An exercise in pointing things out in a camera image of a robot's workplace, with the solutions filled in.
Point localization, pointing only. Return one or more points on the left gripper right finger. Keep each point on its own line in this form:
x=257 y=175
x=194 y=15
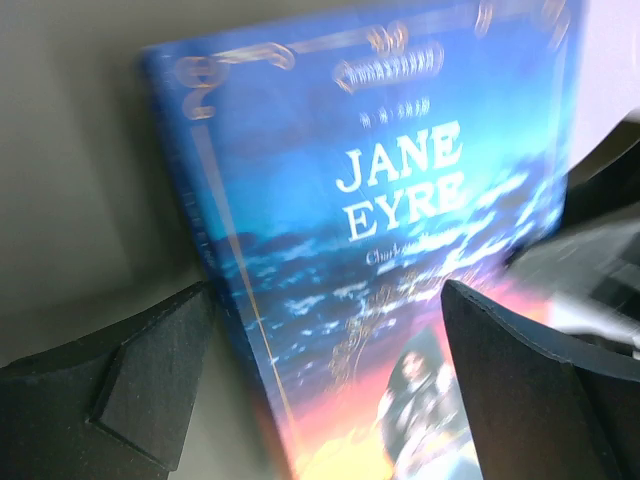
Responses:
x=540 y=404

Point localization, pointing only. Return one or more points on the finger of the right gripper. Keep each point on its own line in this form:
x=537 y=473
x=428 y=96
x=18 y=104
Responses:
x=591 y=275

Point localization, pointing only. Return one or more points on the blue Jane Eyre book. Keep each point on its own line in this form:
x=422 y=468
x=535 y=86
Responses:
x=337 y=168

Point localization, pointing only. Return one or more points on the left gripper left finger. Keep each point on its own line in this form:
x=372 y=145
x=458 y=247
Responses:
x=114 y=404

